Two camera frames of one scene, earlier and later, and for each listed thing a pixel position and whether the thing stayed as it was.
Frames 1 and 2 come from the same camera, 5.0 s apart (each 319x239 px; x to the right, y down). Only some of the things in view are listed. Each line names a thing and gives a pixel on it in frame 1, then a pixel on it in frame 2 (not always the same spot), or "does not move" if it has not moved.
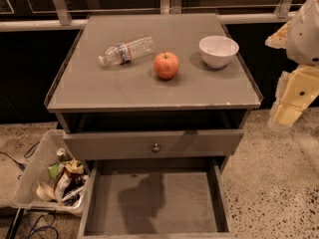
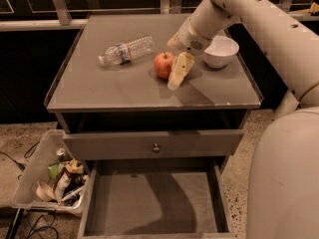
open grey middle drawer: [180, 198] does not move
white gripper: [304, 37] -> [189, 40]
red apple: [165, 65] does not move
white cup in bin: [45, 192] does not move
